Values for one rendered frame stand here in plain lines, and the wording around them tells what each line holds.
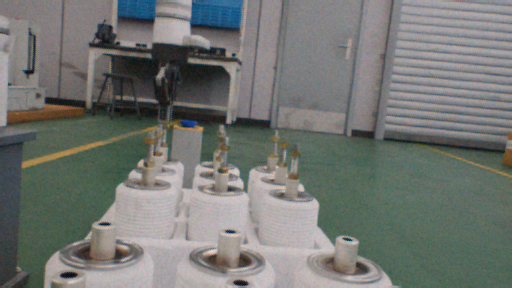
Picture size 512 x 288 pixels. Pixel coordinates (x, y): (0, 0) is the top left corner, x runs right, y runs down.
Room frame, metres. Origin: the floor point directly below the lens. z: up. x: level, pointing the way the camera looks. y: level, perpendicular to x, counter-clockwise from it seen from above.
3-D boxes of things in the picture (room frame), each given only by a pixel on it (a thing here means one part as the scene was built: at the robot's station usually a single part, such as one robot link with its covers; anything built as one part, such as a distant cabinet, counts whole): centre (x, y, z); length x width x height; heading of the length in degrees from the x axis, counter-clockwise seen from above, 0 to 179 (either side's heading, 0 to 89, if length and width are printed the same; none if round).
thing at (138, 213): (0.73, 0.17, 0.16); 0.10 x 0.10 x 0.18
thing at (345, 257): (0.45, -0.10, 0.26); 0.02 x 0.02 x 0.03
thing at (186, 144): (1.14, 0.17, 0.16); 0.07 x 0.07 x 0.31; 7
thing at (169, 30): (0.96, 0.18, 0.53); 0.11 x 0.09 x 0.06; 84
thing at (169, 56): (0.96, 0.20, 0.45); 0.08 x 0.08 x 0.09
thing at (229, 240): (0.43, 0.02, 0.26); 0.02 x 0.02 x 0.03
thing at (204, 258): (0.43, 0.02, 0.25); 0.08 x 0.08 x 0.01
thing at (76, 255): (0.42, 0.13, 0.25); 0.08 x 0.08 x 0.01
